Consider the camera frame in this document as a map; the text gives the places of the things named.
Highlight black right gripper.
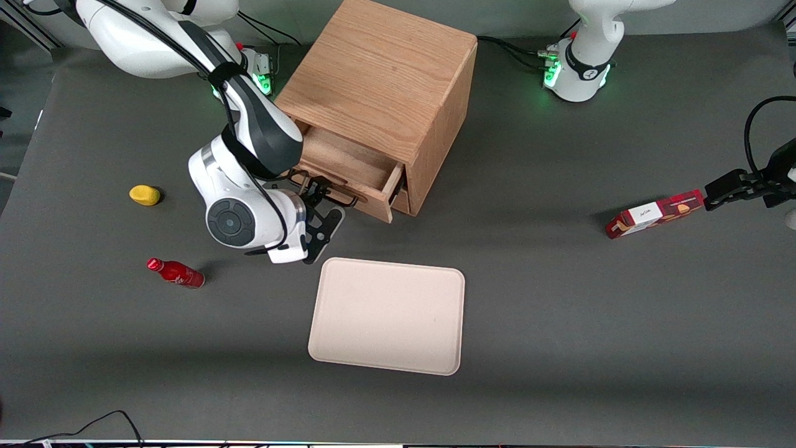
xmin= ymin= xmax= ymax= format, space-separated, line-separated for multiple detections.
xmin=297 ymin=177 xmax=344 ymax=226

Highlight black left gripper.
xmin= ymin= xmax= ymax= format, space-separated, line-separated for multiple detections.
xmin=705 ymin=138 xmax=796 ymax=212

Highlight red cookie box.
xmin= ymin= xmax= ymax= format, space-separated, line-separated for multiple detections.
xmin=606 ymin=189 xmax=705 ymax=240

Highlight wooden oak cabinet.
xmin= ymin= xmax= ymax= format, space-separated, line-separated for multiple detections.
xmin=272 ymin=0 xmax=478 ymax=217

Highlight beige plastic tray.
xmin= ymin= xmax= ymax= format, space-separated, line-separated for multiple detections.
xmin=308 ymin=257 xmax=466 ymax=376

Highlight red soda bottle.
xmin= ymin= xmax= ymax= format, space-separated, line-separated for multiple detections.
xmin=147 ymin=258 xmax=206 ymax=290

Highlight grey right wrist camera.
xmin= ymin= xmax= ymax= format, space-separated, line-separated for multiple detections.
xmin=303 ymin=207 xmax=346 ymax=265

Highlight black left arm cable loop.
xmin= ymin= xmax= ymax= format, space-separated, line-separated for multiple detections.
xmin=744 ymin=95 xmax=796 ymax=181

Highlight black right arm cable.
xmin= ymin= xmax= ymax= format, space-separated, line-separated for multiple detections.
xmin=25 ymin=0 xmax=293 ymax=257

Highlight black right arm base cables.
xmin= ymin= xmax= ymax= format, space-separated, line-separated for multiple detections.
xmin=236 ymin=7 xmax=302 ymax=75

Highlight black arm base cables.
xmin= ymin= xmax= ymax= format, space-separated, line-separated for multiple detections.
xmin=478 ymin=19 xmax=582 ymax=69
xmin=236 ymin=7 xmax=302 ymax=75

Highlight black left arm base cables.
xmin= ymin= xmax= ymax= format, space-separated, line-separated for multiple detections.
xmin=478 ymin=19 xmax=582 ymax=69

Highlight thin black floor cable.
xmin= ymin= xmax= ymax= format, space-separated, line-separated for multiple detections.
xmin=0 ymin=410 xmax=145 ymax=448

